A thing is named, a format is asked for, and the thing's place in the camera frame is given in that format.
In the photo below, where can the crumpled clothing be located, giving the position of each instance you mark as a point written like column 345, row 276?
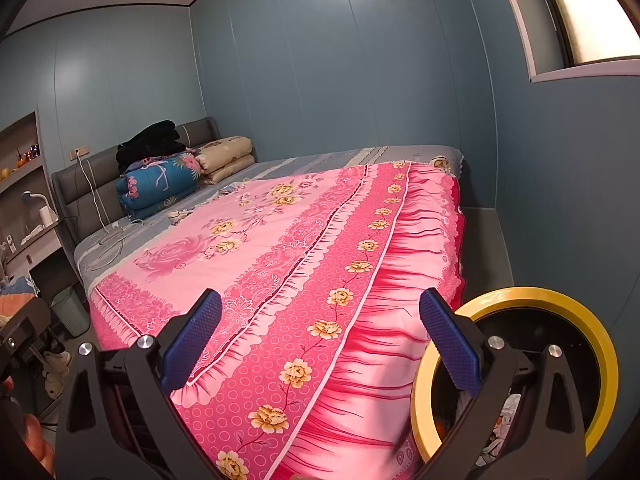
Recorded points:
column 20, row 290

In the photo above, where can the person's left hand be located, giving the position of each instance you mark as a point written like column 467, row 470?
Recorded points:
column 39, row 442

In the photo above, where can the white desk lamp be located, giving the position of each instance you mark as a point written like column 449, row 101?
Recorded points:
column 47, row 216

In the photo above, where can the wall shelf niche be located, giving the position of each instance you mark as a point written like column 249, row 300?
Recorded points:
column 27, row 132

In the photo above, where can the white sneaker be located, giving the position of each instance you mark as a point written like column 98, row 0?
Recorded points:
column 57, row 360
column 54, row 384

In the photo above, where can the pink floral blanket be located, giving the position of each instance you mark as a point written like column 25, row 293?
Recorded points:
column 300, row 240

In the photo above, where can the black clothing pile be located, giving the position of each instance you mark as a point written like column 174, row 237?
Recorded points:
column 150, row 145

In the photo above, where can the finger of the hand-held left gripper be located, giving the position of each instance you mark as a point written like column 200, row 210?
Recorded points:
column 20, row 335

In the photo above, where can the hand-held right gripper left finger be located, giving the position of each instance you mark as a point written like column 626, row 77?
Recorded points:
column 192, row 340

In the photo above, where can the dark glass bottle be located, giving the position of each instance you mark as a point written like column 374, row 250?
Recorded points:
column 34, row 151

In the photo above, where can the wall socket panel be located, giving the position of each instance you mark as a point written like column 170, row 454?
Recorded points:
column 79, row 151

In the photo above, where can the grey bedside desk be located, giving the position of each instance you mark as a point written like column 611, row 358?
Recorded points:
column 45, row 255

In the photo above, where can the green waste bin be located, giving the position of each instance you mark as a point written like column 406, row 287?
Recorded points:
column 72, row 312

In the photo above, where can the orange shelf ornament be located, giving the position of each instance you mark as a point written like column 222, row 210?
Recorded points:
column 4, row 173

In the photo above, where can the beige folded quilt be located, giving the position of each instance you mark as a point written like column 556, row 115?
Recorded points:
column 225, row 152

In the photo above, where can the grey padded headboard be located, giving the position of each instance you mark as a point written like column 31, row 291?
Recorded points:
column 90, row 180

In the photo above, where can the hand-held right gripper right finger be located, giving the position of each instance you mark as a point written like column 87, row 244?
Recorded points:
column 450, row 340

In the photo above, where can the blue floral folded quilt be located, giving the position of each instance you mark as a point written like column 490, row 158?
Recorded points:
column 160, row 180

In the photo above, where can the frosted window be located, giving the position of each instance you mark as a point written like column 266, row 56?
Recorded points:
column 590, row 10

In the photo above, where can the black bin with yellow rim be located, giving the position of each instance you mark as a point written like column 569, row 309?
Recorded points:
column 550, row 297

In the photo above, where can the white remote control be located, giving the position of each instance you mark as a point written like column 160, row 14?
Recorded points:
column 11, row 243

